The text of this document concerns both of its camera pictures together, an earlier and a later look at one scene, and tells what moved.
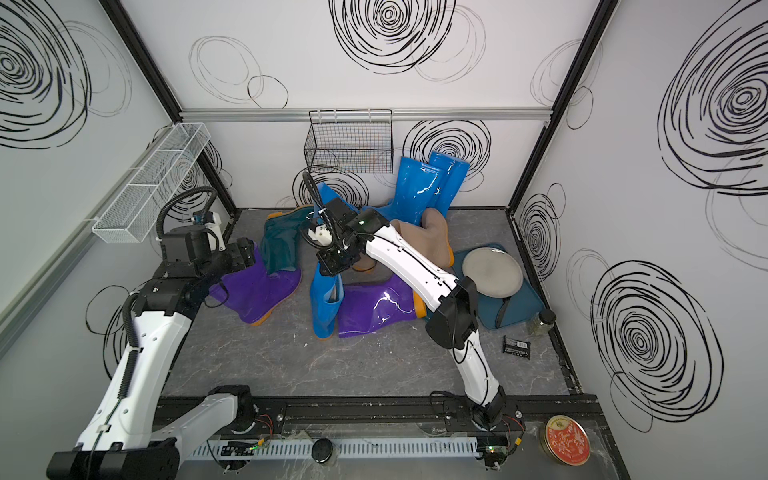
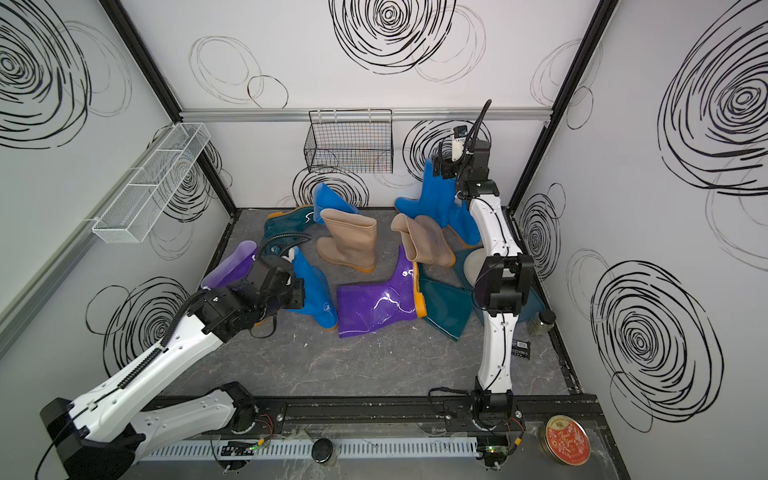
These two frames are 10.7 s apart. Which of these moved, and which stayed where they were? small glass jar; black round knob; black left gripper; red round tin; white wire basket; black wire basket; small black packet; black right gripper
Moved: black right gripper; black left gripper
Stayed: white wire basket; small black packet; small glass jar; red round tin; black wire basket; black round knob
